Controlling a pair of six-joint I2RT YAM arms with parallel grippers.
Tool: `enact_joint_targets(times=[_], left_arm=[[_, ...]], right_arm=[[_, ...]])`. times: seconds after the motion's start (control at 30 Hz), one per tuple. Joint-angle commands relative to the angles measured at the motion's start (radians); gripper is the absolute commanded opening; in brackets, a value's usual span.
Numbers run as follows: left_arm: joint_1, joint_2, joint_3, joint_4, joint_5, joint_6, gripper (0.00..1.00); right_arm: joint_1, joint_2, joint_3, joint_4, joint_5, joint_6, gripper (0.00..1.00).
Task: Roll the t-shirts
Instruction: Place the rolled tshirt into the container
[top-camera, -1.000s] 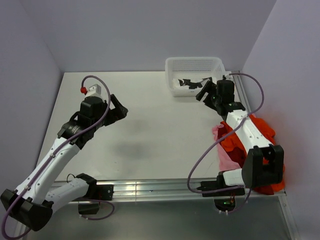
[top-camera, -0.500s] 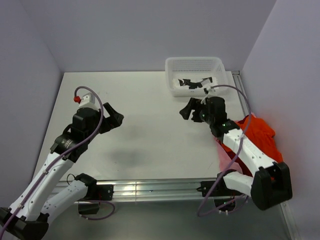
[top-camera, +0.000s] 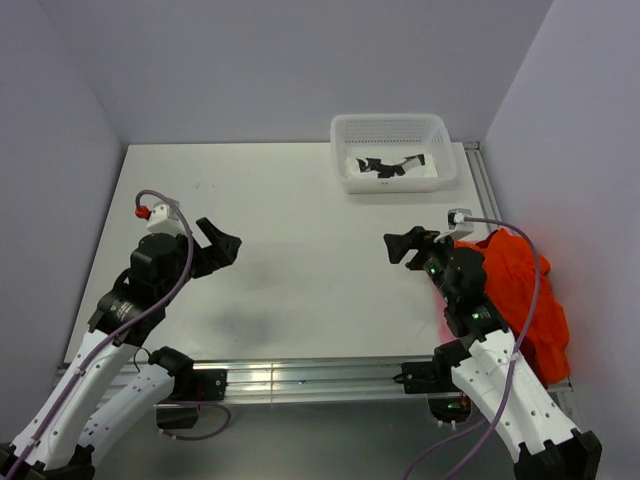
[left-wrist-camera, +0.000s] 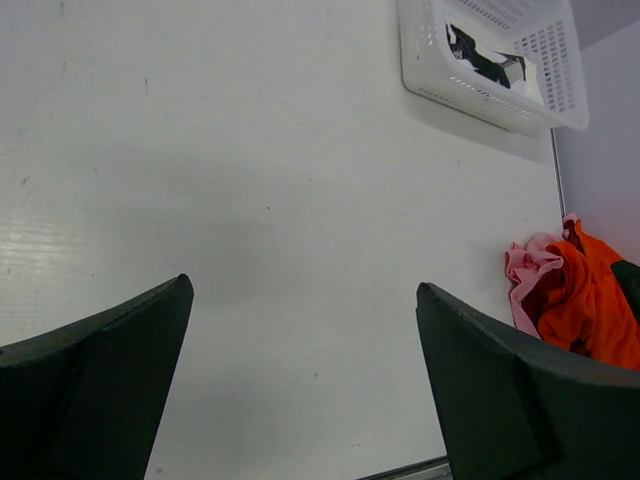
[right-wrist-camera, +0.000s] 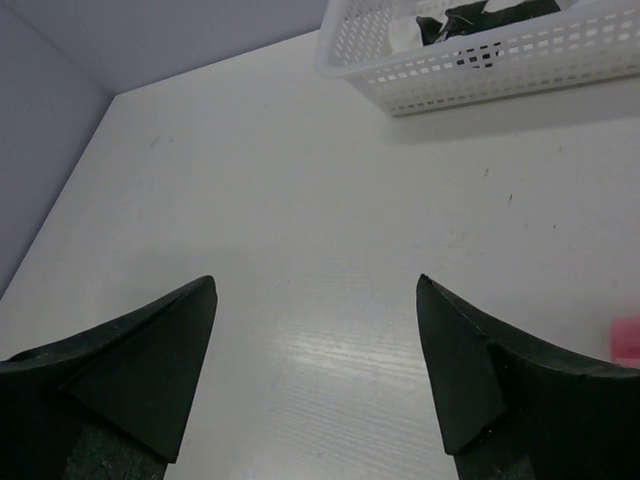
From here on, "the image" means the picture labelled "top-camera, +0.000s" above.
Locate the aluminium rail frame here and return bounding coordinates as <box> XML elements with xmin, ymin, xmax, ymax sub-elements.
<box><xmin>65</xmin><ymin>143</ymin><xmax>488</xmax><ymax>410</ymax></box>

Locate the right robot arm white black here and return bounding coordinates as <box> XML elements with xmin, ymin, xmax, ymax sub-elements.
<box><xmin>383</xmin><ymin>216</ymin><xmax>602</xmax><ymax>479</ymax></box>

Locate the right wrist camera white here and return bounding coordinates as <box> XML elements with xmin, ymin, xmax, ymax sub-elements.
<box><xmin>435</xmin><ymin>208</ymin><xmax>474</xmax><ymax>243</ymax></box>

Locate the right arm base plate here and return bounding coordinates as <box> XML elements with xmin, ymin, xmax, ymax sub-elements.
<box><xmin>393</xmin><ymin>360</ymin><xmax>450</xmax><ymax>394</ymax></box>

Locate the white plastic basket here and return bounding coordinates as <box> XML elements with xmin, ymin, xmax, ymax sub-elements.
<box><xmin>330</xmin><ymin>114</ymin><xmax>458</xmax><ymax>194</ymax></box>

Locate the white t shirt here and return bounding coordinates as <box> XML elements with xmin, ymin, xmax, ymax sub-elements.
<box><xmin>345</xmin><ymin>153</ymin><xmax>438</xmax><ymax>179</ymax></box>

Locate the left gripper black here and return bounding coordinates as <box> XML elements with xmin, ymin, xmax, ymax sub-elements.
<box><xmin>158</xmin><ymin>216</ymin><xmax>240</xmax><ymax>303</ymax></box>

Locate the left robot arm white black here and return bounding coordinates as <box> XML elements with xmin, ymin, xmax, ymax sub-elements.
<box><xmin>1</xmin><ymin>218</ymin><xmax>242</xmax><ymax>479</ymax></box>

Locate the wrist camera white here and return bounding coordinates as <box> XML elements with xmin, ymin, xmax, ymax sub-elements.
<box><xmin>435</xmin><ymin>208</ymin><xmax>474</xmax><ymax>243</ymax></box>
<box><xmin>135</xmin><ymin>201</ymin><xmax>184</xmax><ymax>236</ymax></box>

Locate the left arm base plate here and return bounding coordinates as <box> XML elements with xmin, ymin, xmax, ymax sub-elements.
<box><xmin>169</xmin><ymin>369</ymin><xmax>227</xmax><ymax>402</ymax></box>

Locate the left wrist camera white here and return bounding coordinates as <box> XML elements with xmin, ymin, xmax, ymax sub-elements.
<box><xmin>135</xmin><ymin>201</ymin><xmax>184</xmax><ymax>236</ymax></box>

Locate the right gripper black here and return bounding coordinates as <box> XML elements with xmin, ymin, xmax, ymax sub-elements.
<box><xmin>383</xmin><ymin>225</ymin><xmax>460</xmax><ymax>304</ymax></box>

